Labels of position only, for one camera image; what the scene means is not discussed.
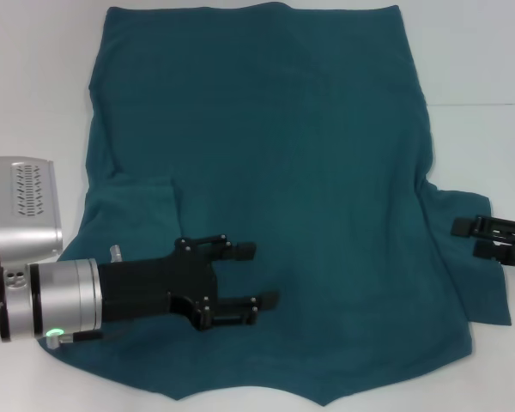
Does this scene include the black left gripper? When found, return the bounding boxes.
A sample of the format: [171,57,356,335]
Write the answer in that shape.
[97,233,281,332]

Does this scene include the teal blue t-shirt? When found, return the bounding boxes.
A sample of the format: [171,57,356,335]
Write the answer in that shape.
[38,3,512,397]

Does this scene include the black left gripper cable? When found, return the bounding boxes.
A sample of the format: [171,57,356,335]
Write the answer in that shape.
[45,327,122,350]

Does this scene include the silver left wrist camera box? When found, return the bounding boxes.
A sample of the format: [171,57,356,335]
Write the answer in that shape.
[0,155,64,264]

